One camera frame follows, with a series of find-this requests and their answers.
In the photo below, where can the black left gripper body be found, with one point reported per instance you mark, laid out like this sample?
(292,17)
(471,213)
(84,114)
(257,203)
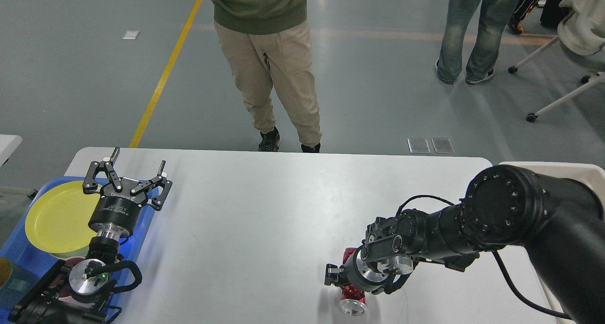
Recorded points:
(118,211)

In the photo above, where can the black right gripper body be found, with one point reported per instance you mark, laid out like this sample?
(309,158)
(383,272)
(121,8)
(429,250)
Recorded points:
(358,274)

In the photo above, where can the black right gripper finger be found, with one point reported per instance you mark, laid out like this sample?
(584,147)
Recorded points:
(335,276)

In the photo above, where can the crushed red soda can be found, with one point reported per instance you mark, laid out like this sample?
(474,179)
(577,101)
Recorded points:
(353,299)

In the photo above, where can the yellow plastic plate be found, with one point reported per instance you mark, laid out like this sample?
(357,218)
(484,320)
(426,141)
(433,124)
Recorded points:
(58,221)

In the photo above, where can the dark teal mug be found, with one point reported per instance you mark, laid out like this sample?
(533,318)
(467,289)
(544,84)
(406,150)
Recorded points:
(15,283)

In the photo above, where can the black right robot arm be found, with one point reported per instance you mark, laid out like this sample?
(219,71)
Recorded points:
(559,221)

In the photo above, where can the pale green plate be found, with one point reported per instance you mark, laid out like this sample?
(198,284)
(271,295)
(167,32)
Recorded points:
(81,253)

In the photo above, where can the white side table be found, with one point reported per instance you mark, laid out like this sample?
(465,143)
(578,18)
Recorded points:
(8,144)

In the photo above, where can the blue plastic tray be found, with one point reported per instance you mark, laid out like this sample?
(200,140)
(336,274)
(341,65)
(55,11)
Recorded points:
(28,262)

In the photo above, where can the person in green sweater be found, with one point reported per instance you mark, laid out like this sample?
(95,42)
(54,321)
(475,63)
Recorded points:
(267,44)

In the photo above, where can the office chair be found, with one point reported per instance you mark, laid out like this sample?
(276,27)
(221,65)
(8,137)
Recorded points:
(571,73)

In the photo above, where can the person in blue jeans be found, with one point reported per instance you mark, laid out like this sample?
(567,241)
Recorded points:
(492,19)

